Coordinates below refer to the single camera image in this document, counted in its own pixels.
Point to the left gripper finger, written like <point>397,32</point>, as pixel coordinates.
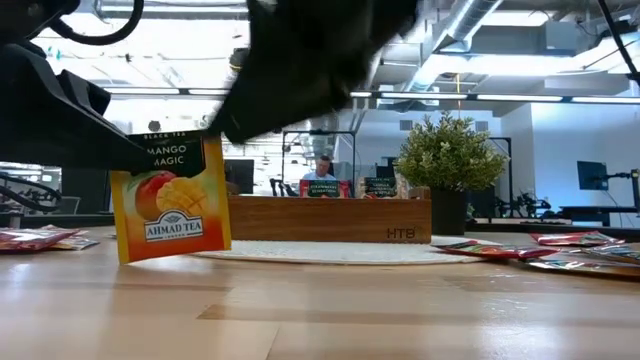
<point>50,135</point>
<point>87,95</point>

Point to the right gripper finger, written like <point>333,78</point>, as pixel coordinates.
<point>280,95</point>

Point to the wooden tea bag box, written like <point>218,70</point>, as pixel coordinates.
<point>325,220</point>

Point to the beige vanilla cinnamon tea bag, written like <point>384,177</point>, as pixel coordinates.
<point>380,187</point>
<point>80,244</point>

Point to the orange mango tea bag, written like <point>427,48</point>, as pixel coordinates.
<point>170,220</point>

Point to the white round woven placemat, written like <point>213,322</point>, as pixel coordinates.
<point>325,252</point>

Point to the black monitor on arm mount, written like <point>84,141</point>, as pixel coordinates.
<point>592,175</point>

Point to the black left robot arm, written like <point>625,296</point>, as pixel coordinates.
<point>35,187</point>

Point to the large black monitor back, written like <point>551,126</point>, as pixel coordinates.
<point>85,192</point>

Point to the grey office chair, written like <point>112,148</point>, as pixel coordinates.
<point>65,206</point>

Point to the person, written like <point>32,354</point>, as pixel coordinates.
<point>320,167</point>

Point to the black computer monitor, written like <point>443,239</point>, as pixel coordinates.
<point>240,175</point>

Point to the long ceiling light strip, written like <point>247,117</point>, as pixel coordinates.
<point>425,95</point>

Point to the potted green artificial plant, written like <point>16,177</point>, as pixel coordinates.
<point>450,155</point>

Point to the dark office desk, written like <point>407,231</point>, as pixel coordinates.
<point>590,210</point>

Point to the black aluminium table frame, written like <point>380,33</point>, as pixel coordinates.
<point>50,220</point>

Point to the ribbed silver ceiling duct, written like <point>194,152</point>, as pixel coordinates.
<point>470,20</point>

